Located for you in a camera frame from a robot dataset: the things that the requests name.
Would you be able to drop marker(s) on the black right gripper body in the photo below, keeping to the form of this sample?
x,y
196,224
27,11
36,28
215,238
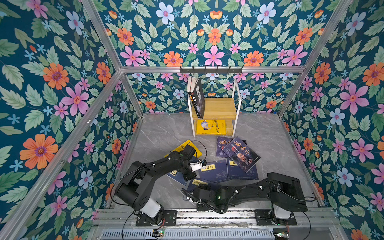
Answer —
x,y
201,208

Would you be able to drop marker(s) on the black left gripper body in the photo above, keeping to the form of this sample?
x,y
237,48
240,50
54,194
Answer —
x,y
188,174

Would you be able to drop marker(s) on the navy book front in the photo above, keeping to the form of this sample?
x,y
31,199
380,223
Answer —
x,y
198,181

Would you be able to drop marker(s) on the navy book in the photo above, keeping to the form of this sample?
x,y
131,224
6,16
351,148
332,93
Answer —
x,y
216,172
198,181
236,173
177,176

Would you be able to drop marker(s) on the black wolf cover book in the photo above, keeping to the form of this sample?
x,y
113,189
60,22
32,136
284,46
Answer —
x,y
198,94

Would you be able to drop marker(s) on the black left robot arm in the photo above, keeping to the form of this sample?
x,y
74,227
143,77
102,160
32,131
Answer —
x,y
135,187

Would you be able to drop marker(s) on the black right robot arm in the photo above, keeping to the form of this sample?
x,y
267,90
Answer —
x,y
282,191

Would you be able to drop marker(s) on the yellow cartoon book on table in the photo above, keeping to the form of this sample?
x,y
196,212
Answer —
x,y
189,143

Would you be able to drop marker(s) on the purple book underneath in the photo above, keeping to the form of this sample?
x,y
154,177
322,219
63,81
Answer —
x,y
222,145

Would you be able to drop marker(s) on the yellow book on shelf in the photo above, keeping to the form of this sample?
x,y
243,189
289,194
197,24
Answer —
x,y
211,127

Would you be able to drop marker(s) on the purple portrait book top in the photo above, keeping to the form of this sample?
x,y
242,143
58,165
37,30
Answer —
x,y
247,162

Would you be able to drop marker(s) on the black book standing on shelf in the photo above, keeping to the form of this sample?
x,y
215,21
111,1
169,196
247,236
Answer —
x,y
189,87

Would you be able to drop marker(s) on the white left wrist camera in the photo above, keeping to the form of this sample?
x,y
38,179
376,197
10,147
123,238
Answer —
x,y
197,166

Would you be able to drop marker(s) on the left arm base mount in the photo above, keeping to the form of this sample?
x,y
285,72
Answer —
x,y
163,218

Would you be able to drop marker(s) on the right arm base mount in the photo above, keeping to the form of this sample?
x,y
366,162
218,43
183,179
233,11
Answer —
x,y
275,217

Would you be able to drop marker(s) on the wooden white frame shelf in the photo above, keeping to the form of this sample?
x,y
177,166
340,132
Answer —
x,y
227,109

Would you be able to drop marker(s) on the aluminium front rail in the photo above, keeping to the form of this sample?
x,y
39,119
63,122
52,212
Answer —
x,y
242,218

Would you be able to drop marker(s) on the black wall hook rail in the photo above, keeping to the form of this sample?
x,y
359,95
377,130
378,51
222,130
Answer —
x,y
208,70

